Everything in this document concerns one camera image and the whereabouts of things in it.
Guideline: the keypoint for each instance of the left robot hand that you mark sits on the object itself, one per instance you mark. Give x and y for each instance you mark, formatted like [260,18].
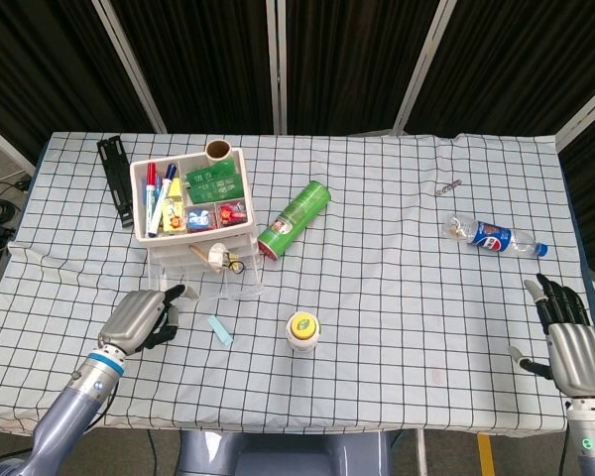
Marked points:
[134,320]

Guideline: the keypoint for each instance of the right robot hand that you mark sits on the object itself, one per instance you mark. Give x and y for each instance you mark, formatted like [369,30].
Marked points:
[577,357]

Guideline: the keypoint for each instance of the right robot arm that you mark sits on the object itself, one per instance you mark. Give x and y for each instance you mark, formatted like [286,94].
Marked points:
[592,446]

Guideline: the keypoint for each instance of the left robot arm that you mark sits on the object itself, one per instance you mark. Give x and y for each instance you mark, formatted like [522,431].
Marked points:
[64,411]

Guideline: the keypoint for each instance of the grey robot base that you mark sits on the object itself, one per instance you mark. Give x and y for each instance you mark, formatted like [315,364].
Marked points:
[277,456]

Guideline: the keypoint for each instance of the light blue eraser piece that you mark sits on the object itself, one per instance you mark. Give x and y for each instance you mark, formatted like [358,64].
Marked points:
[220,331]

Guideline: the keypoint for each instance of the wooden stick white head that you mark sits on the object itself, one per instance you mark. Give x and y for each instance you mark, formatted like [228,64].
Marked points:
[216,255]

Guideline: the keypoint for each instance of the yellow snack packet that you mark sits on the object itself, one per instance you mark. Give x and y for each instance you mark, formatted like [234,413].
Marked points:
[174,215]

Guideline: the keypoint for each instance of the blue snack packet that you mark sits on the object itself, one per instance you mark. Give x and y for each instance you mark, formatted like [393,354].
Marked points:
[200,219]

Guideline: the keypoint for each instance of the red snack packet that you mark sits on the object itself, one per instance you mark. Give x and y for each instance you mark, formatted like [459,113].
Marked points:
[233,213]

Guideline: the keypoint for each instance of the red capped whiteboard marker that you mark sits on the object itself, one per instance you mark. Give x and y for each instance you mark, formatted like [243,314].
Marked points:
[151,173]

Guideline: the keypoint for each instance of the clear bottle blue label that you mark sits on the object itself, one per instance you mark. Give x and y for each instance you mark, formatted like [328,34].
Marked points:
[491,235]

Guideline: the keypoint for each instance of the blue capped whiteboard marker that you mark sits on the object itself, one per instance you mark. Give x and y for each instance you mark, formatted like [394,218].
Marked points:
[170,172]

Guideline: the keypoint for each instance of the green tea packet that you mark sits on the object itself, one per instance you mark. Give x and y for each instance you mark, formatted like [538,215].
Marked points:
[225,167]
[218,191]

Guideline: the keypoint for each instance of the white bottle yellow cap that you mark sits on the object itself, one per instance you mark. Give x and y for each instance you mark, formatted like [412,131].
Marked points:
[303,329]

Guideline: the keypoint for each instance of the cardboard roll tube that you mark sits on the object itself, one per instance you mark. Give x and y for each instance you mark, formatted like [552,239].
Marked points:
[219,154]

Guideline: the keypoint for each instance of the green chips can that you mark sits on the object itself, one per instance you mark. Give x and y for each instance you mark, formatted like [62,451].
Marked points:
[295,218]

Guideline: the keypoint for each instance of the blue checkered tablecloth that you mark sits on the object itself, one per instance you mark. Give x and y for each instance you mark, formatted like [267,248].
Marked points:
[377,322]

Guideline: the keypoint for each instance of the dark folding screen divider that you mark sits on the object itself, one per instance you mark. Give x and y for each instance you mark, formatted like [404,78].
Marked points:
[203,49]

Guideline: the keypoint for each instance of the white desk organizer box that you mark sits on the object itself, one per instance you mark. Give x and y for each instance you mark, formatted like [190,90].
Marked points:
[138,198]

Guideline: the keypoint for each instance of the black plastic bracket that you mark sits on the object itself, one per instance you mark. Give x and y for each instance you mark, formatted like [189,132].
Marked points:
[115,178]

